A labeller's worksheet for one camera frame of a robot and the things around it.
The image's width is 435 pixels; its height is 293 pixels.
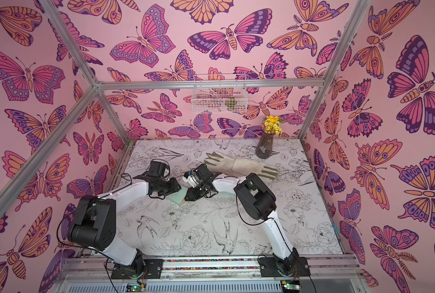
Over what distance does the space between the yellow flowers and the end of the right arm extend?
1.25 feet

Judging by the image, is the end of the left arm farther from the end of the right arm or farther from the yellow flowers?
the yellow flowers

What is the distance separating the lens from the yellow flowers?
94 cm

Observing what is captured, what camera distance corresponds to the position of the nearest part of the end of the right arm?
0.77 meters
